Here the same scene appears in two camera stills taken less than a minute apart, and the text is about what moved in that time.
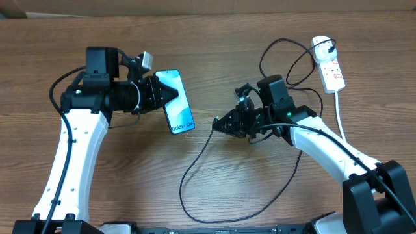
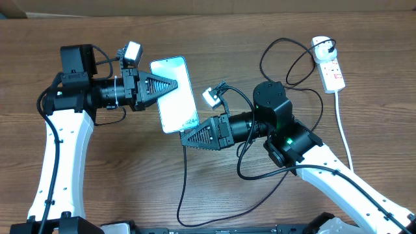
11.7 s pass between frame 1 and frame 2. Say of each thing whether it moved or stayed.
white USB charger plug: stayed
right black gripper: moved
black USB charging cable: moved
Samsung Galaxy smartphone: moved
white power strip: stayed
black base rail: stayed
